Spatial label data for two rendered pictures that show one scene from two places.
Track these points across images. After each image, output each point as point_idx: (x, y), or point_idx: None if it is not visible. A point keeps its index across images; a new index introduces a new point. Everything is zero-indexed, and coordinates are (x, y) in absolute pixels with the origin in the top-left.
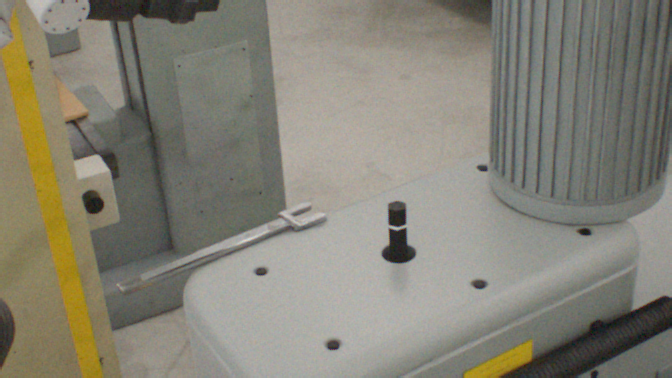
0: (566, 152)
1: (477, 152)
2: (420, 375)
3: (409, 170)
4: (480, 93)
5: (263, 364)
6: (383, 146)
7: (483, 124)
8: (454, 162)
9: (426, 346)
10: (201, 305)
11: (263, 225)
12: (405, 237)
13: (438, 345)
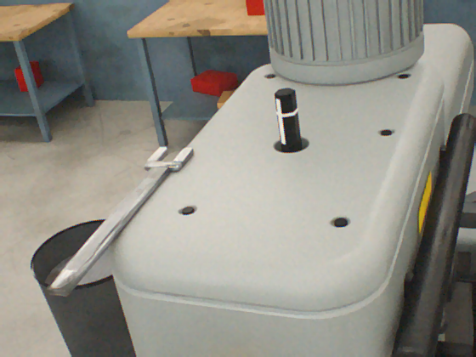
0: (376, 6)
1: (23, 224)
2: (408, 222)
3: None
4: (0, 184)
5: (302, 268)
6: None
7: (15, 204)
8: (9, 238)
9: (405, 189)
10: (163, 263)
11: (143, 178)
12: (298, 122)
13: (410, 186)
